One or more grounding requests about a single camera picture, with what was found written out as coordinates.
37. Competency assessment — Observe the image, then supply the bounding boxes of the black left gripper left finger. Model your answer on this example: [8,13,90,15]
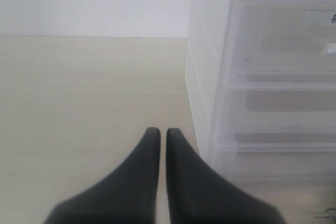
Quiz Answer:
[45,127,161,223]

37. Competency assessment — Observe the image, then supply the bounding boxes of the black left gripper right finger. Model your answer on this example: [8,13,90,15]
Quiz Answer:
[166,128,285,223]

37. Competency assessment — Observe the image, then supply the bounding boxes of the bottom wide translucent drawer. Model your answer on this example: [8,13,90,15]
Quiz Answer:
[207,145,336,185]

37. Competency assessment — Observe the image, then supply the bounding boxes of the wide translucent drawer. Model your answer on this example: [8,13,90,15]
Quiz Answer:
[207,145,336,185]
[213,87,335,150]

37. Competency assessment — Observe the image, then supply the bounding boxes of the middle wide translucent drawer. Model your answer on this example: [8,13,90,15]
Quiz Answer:
[213,87,335,150]

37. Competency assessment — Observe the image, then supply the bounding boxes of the translucent white drawer cabinet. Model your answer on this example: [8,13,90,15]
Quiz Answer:
[185,0,336,185]

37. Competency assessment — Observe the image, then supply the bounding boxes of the upper left translucent drawer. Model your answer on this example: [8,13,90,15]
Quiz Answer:
[224,0,335,89]

